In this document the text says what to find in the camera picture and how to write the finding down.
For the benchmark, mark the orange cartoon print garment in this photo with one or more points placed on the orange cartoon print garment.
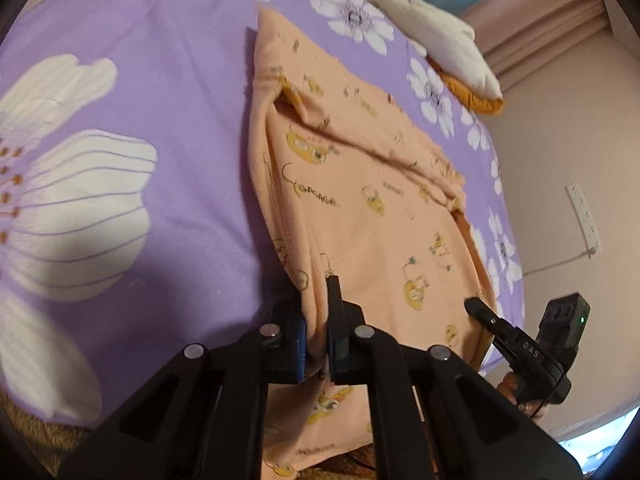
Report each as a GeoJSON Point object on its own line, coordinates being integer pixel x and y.
{"type": "Point", "coordinates": [350, 187]}

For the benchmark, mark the purple floral bed sheet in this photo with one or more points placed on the purple floral bed sheet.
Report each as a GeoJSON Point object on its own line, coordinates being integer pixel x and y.
{"type": "Point", "coordinates": [128, 223]}

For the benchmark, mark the white goose plush toy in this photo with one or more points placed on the white goose plush toy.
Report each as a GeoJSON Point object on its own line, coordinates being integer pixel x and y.
{"type": "Point", "coordinates": [449, 44]}

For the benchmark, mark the white power strip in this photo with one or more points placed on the white power strip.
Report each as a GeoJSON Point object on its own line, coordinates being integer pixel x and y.
{"type": "Point", "coordinates": [585, 220]}

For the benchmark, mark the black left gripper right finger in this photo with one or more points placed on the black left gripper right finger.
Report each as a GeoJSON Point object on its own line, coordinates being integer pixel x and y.
{"type": "Point", "coordinates": [432, 416]}

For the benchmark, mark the brown fuzzy cloth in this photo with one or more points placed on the brown fuzzy cloth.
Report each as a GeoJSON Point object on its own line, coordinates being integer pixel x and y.
{"type": "Point", "coordinates": [50, 443]}

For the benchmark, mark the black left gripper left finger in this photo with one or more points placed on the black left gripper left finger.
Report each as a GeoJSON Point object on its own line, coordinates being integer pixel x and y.
{"type": "Point", "coordinates": [201, 416]}

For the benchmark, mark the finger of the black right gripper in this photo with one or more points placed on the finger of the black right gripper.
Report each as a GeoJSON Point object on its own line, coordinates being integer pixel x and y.
{"type": "Point", "coordinates": [477, 309]}

